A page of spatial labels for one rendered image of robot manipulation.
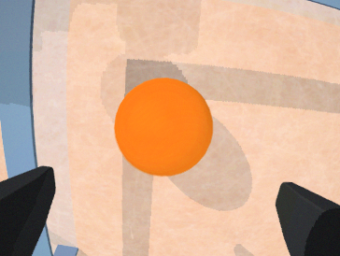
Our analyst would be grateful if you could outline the clear low corner walls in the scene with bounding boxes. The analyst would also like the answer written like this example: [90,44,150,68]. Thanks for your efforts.
[33,0,340,256]

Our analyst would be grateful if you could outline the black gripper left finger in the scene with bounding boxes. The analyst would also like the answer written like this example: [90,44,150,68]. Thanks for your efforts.
[0,165,56,256]

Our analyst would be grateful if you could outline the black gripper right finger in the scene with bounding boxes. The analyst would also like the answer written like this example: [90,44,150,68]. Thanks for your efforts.
[276,181,340,256]

